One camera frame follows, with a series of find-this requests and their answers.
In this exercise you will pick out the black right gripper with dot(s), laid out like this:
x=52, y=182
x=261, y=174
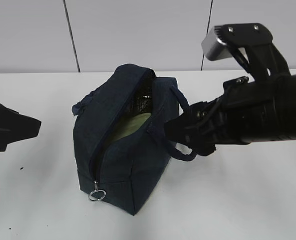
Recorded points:
x=245, y=113

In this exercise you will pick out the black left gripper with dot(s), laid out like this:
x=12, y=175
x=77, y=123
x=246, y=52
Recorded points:
x=16, y=127

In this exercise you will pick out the green lidded glass food container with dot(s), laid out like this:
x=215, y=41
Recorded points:
x=126, y=126

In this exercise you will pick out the dark blue insulated lunch bag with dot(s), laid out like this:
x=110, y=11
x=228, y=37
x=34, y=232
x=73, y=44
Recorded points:
x=125, y=172

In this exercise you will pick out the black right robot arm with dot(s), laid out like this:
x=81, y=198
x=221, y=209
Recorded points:
x=285, y=106

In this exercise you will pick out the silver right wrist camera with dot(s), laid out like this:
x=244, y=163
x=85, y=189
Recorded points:
x=221, y=39

